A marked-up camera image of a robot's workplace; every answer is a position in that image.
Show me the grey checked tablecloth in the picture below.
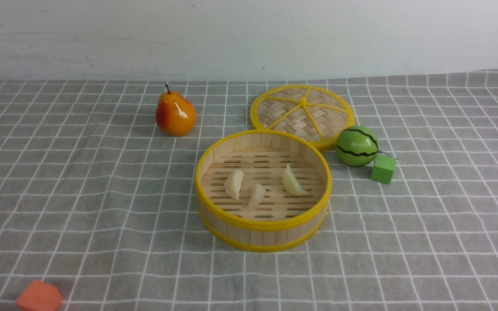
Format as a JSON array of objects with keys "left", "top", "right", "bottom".
[{"left": 0, "top": 70, "right": 498, "bottom": 311}]

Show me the orange red toy pear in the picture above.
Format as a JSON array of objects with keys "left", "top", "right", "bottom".
[{"left": 156, "top": 83, "right": 196, "bottom": 136}]

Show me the green wooden cube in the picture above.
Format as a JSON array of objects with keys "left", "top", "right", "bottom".
[{"left": 370, "top": 154, "right": 397, "bottom": 184}]

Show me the yellowish dumpling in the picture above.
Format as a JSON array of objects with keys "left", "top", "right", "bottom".
[{"left": 282, "top": 163, "right": 308, "bottom": 197}]

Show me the white dumpling bottom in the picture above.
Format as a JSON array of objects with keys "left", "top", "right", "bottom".
[{"left": 247, "top": 183, "right": 265, "bottom": 207}]

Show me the orange wooden block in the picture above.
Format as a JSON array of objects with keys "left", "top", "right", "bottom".
[{"left": 15, "top": 279, "right": 63, "bottom": 311}]

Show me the woven bamboo steamer lid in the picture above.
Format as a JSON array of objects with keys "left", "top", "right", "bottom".
[{"left": 249, "top": 85, "right": 355, "bottom": 152}]

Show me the green toy watermelon ball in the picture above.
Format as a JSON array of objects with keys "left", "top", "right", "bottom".
[{"left": 335, "top": 125, "right": 379, "bottom": 167}]

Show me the bamboo steamer tray yellow rim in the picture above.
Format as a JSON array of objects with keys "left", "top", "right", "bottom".
[{"left": 194, "top": 130, "right": 332, "bottom": 252}]

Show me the white dumpling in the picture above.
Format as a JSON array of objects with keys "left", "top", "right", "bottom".
[
  {"left": 223, "top": 170, "right": 244, "bottom": 200},
  {"left": 247, "top": 183, "right": 265, "bottom": 207}
]

